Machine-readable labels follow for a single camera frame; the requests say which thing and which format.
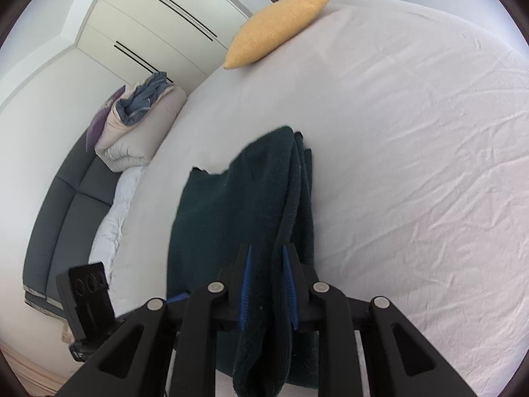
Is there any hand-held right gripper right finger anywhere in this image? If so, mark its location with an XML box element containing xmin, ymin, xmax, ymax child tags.
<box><xmin>282</xmin><ymin>244</ymin><xmax>477</xmax><ymax>397</ymax></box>

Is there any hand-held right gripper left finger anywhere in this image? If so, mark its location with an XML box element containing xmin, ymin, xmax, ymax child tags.
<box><xmin>54</xmin><ymin>244</ymin><xmax>253</xmax><ymax>397</ymax></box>

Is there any dark green cloth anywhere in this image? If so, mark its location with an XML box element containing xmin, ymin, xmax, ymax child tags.
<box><xmin>167</xmin><ymin>125</ymin><xmax>321</xmax><ymax>397</ymax></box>

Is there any grey padded headboard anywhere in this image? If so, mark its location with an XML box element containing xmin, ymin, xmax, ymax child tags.
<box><xmin>22</xmin><ymin>126</ymin><xmax>123</xmax><ymax>311</ymax></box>

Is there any white blanket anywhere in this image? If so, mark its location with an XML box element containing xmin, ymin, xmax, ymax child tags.
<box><xmin>88</xmin><ymin>166</ymin><xmax>143</xmax><ymax>286</ymax></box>

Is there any folded beige duvet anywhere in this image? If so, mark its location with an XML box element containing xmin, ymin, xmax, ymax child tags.
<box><xmin>94</xmin><ymin>78</ymin><xmax>187</xmax><ymax>172</ymax></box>

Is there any purple pillow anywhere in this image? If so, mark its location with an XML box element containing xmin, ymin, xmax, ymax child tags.
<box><xmin>85</xmin><ymin>85</ymin><xmax>127</xmax><ymax>152</ymax></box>

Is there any bed with grey sheet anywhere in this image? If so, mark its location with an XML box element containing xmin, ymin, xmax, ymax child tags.
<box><xmin>89</xmin><ymin>0</ymin><xmax>529</xmax><ymax>397</ymax></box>

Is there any blue garment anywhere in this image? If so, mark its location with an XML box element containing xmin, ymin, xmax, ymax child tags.
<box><xmin>115</xmin><ymin>71</ymin><xmax>174</xmax><ymax>127</ymax></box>

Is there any yellow pillow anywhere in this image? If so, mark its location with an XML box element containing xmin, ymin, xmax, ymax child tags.
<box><xmin>223</xmin><ymin>0</ymin><xmax>332</xmax><ymax>69</ymax></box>

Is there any cream wardrobe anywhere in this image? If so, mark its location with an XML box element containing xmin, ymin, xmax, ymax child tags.
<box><xmin>76</xmin><ymin>0</ymin><xmax>253</xmax><ymax>88</ymax></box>

